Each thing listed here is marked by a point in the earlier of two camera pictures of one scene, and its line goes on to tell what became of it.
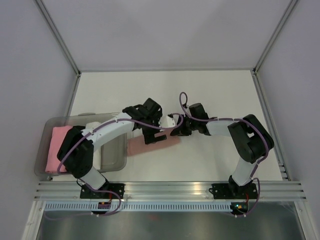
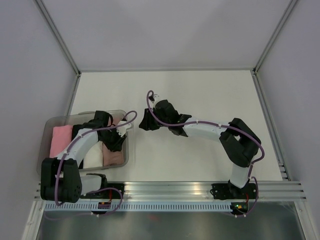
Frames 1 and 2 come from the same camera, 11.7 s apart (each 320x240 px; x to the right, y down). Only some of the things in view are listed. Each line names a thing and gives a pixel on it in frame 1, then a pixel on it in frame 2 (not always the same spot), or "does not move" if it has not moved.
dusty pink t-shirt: (137, 145) → (111, 158)
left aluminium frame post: (45, 13) does not move
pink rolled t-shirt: (52, 160) does not move
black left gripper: (149, 137) → (117, 145)
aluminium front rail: (55, 190) does not move
